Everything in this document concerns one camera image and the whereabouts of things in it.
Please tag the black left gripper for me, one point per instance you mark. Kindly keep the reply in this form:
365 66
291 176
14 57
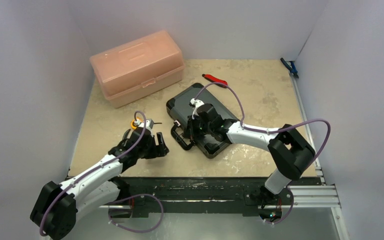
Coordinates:
157 151

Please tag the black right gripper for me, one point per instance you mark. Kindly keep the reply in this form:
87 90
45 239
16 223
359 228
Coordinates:
191 126

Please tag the black foam-lined poker case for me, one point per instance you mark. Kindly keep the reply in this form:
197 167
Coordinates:
178 108

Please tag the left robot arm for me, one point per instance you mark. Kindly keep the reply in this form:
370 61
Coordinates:
60 205

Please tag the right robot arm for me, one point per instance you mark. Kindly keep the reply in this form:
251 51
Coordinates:
290 151

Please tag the yellow measuring tape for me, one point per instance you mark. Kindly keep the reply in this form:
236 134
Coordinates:
133 124

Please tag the pink translucent storage box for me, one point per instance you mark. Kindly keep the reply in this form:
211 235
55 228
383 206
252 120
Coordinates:
138 68

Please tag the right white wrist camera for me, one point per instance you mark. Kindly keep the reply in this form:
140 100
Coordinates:
195 103

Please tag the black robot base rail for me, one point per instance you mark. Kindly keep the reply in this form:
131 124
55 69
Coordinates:
246 196

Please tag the red handled cutter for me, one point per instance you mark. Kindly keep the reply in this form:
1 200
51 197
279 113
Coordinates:
212 79

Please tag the blue handled pliers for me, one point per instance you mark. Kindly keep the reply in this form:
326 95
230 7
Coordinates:
291 67

